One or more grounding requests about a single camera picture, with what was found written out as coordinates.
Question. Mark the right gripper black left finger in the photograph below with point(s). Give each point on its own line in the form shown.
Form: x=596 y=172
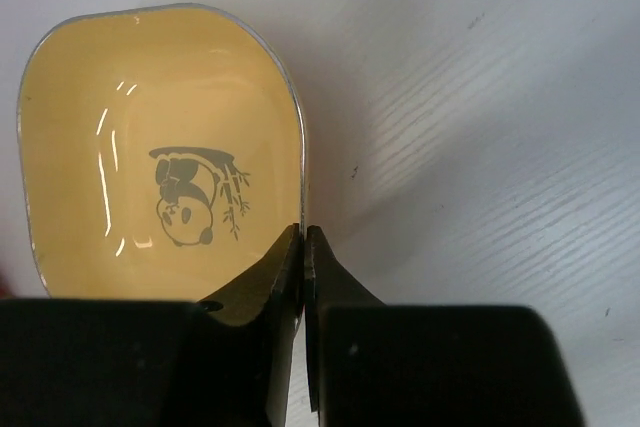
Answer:
x=222 y=361

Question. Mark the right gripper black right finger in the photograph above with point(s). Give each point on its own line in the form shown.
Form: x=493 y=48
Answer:
x=374 y=364

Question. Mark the small yellow square dish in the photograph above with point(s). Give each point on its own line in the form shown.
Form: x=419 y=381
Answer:
x=163 y=151

